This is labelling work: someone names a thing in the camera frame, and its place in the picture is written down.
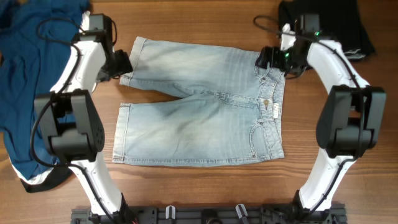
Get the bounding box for blue t-shirt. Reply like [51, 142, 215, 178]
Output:
[1, 0, 90, 182]

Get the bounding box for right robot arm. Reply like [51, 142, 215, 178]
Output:
[256, 14, 386, 222]

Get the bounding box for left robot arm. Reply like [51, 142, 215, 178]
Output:
[32, 13, 137, 223]

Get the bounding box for light blue denim shorts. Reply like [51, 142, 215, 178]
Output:
[113, 37, 285, 167]

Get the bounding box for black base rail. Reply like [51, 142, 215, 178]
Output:
[70, 204, 348, 224]

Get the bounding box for black folded garment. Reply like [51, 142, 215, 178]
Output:
[278, 0, 376, 61]

